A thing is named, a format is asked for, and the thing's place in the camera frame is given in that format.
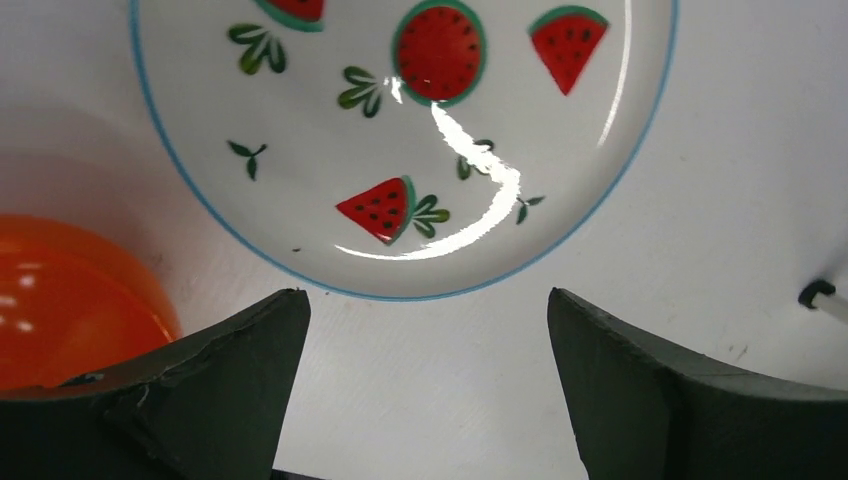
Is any orange plastic bowl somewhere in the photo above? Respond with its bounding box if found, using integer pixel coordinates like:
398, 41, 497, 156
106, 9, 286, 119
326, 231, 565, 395
1, 214, 182, 390

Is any watermelon pattern round plate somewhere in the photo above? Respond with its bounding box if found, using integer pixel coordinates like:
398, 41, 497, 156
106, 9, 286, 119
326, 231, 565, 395
128, 1, 680, 301

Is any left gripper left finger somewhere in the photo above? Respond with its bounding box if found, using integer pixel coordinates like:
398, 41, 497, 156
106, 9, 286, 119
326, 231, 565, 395
1, 289, 311, 479

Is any steel two-tier dish rack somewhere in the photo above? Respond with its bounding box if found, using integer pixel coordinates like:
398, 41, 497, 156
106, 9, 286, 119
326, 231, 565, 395
797, 279, 848, 324

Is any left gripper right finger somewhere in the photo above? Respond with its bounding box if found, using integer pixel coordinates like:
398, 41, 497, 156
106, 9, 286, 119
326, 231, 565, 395
547, 288, 847, 479

